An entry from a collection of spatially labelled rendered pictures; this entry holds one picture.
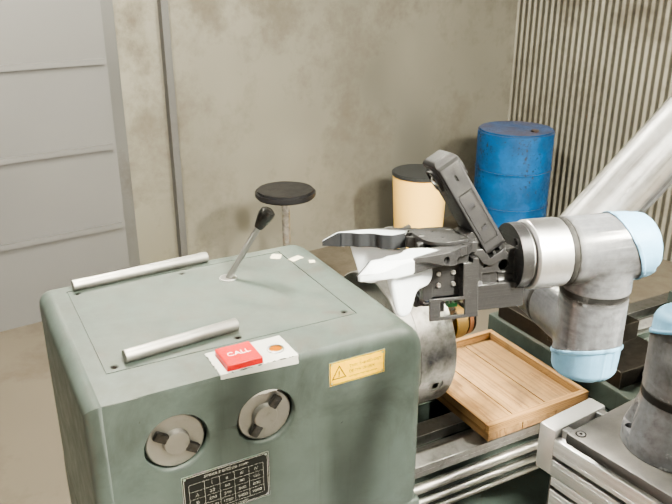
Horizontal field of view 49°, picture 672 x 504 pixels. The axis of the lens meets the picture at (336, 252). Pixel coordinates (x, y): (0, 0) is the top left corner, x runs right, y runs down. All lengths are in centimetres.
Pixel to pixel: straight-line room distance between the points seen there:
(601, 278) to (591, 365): 11
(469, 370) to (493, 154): 327
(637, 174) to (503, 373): 104
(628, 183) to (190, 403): 70
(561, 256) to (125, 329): 81
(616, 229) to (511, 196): 428
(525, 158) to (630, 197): 408
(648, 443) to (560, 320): 38
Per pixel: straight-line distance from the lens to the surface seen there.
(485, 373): 191
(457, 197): 75
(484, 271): 78
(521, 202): 512
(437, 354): 152
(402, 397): 137
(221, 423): 121
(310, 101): 478
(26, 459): 329
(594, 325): 85
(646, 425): 120
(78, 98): 411
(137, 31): 423
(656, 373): 117
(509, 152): 502
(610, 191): 97
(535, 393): 186
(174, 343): 124
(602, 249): 81
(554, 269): 79
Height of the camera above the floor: 185
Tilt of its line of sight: 22 degrees down
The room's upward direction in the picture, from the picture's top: straight up
